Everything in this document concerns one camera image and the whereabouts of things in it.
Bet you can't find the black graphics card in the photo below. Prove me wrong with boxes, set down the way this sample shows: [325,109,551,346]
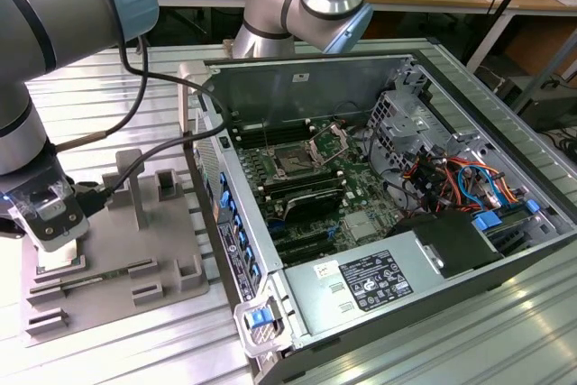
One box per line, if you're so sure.
[282,188,344,225]

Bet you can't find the silver power supply unit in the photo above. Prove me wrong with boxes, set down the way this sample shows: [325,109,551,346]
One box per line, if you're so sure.
[281,229,445,339]

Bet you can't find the black expansion slot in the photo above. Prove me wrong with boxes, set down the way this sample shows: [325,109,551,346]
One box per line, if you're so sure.
[272,226,335,246]
[277,240,338,261]

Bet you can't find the metal socket cover frame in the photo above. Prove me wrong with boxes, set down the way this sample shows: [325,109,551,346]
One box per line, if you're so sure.
[305,124,353,169]

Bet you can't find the open grey PC case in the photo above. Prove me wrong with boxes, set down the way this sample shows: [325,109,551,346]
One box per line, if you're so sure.
[177,37,577,385]

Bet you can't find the green motherboard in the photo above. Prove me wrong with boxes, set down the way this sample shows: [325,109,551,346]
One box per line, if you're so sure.
[227,115,409,269]

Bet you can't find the black installed RAM stick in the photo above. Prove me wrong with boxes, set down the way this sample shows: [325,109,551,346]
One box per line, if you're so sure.
[258,168,343,188]
[263,179,345,200]

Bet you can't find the blue case latch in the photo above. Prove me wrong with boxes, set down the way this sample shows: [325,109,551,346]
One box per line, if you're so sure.
[250,307,274,328]

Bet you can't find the silver perforated drive cage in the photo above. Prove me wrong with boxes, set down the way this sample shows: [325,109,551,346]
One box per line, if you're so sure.
[365,88,454,172]

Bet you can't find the black box under desk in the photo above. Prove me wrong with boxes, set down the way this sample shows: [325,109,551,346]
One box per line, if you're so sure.
[513,87,577,133]

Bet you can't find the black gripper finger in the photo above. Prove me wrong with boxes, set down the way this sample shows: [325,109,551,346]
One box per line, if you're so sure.
[0,215,33,242]

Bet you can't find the silver chipset heatsink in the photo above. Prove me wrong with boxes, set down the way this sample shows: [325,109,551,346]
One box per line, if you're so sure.
[343,211,379,243]

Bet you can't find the black camera cable with plug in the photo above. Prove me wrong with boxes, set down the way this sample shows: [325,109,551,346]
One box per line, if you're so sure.
[74,35,231,220]

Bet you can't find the silver square CPU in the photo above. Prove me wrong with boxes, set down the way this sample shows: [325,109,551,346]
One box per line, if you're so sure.
[37,243,83,271]

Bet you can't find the red and orange wires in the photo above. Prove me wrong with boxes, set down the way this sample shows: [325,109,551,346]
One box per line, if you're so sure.
[402,155,472,208]

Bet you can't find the green RAM stick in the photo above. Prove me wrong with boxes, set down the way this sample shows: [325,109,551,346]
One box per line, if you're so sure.
[62,266,136,287]

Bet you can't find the blue wire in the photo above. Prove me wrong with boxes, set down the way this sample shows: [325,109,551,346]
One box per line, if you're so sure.
[455,164,499,211]

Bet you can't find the black cable with metal tip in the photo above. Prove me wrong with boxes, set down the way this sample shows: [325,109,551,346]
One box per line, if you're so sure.
[53,35,152,151]

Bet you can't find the black CPU socket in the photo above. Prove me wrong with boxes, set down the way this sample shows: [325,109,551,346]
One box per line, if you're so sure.
[272,145,312,179]

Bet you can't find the black RAM slot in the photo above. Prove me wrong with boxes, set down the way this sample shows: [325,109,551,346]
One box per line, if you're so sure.
[232,117,313,133]
[234,127,316,145]

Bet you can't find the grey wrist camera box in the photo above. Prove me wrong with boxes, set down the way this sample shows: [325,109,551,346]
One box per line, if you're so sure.
[8,186,90,254]

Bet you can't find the grey plastic parts rack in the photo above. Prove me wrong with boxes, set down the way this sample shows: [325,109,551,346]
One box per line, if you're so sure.
[17,149,212,349]

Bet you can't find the black plastic shroud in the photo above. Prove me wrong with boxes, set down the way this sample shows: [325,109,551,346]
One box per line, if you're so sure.
[387,211,504,280]

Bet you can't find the orange flat wires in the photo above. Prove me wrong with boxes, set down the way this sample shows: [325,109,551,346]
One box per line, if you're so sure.
[492,171,529,206]

